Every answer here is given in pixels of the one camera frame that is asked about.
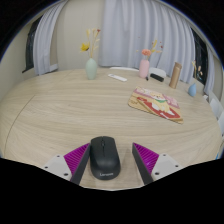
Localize dark window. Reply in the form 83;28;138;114
191;28;209;86
21;16;43;74

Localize white chair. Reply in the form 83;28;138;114
109;66;140;72
209;97;224;118
148;67;167;79
218;111;224;136

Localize pale green vase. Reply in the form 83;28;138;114
85;57;99;81

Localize black computer mouse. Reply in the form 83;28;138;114
89;135;122;181

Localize white remote control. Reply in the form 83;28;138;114
107;73;128;83

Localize wide white curtain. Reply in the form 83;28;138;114
98;0;198;84

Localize blue vase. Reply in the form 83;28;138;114
187;82;198;98

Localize yellow dried flower bunch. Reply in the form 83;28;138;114
79;28;102;60

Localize gold insulated bottle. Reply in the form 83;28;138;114
168;61;183;90

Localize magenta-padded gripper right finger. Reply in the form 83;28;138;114
131;142;183;185

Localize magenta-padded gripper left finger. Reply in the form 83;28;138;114
42;142;92;186

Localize beige dried flower bunch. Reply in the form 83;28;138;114
191;60;203;84

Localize cartoon dog print mouse pad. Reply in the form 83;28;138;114
127;86;184;125

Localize pink vase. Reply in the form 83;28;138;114
138;59;150;79

